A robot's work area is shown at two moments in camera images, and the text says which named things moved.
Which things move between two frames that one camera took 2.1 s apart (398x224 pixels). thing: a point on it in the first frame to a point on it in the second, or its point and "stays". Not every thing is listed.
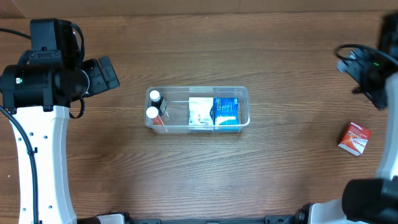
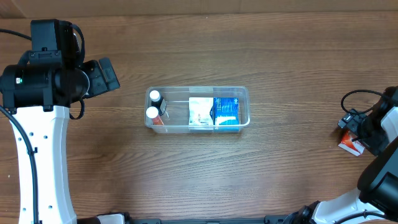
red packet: (355, 139) stays
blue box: (225, 113) stays
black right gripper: (354, 66) to (354, 125)
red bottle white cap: (152, 112) stays
